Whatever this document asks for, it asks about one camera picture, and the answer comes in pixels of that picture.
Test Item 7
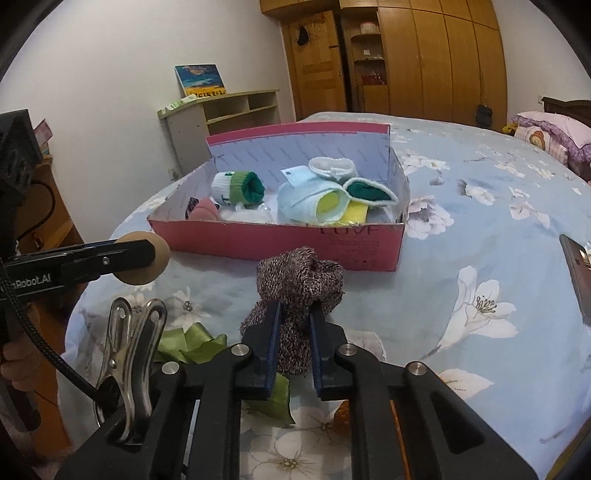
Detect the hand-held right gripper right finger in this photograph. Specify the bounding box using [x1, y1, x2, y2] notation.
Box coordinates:
[308, 309, 539, 480]

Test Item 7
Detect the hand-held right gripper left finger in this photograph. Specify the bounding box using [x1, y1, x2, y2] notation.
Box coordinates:
[55, 302, 282, 480]

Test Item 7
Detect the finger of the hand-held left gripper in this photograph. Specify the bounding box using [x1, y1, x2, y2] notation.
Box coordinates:
[60, 239, 158, 289]

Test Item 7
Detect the beige round ball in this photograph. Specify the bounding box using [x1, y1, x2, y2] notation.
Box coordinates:
[115, 231, 172, 285]

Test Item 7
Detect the brown knit sock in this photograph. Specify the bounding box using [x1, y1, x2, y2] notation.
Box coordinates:
[239, 247, 346, 377]

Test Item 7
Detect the pink cardboard box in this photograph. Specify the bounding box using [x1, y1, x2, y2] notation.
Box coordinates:
[147, 122, 411, 273]

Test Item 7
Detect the white and green sock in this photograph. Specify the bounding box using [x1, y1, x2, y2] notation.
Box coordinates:
[211, 170, 266, 207]

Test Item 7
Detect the person's left hand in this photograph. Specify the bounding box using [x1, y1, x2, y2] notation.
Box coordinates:
[0, 344, 36, 393]

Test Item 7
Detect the pink paper box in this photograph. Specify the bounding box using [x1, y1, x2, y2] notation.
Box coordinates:
[32, 119, 52, 155]

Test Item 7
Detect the green satin ribbon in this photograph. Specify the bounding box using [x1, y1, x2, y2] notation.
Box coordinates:
[154, 323, 296, 425]

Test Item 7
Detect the pink sock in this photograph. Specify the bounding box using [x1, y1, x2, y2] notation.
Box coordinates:
[190, 198, 221, 221]

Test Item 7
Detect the metal spring clamp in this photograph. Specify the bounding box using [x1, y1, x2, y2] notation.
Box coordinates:
[95, 296, 168, 446]

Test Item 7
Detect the light blue rolled sock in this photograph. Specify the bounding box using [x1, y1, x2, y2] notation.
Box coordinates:
[277, 178, 349, 226]

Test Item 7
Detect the beige shelf unit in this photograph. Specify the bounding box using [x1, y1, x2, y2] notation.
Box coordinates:
[158, 89, 281, 176]

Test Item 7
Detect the green and white packet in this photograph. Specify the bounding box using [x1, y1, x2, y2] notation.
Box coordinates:
[163, 96, 204, 112]

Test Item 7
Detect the dark green sock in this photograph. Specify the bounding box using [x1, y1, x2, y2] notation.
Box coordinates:
[344, 178, 399, 205]

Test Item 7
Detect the bed with blue floral sheet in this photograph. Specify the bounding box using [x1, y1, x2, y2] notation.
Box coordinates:
[65, 111, 591, 480]

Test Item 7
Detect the landscape painting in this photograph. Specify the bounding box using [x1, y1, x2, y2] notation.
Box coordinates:
[174, 64, 228, 97]

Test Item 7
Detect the smartphone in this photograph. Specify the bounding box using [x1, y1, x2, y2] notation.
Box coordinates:
[560, 234, 591, 324]

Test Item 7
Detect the wooden door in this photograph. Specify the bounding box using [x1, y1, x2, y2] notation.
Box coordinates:
[281, 10, 348, 123]

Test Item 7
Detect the cartoon print pillow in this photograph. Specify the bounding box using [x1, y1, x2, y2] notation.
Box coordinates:
[513, 126, 571, 162]

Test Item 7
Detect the wooden wardrobe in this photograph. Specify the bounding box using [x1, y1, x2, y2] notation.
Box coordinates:
[259, 0, 509, 127]

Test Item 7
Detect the pink ruffled pillow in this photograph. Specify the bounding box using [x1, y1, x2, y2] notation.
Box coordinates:
[512, 111, 591, 164]

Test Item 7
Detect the dark wooden headboard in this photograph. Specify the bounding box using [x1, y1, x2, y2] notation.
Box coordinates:
[541, 96, 591, 121]

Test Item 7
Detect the thin black cable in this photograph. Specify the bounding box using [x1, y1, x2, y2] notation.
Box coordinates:
[16, 179, 57, 243]

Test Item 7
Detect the black braided cable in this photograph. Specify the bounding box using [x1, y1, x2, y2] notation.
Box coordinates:
[0, 270, 102, 402]

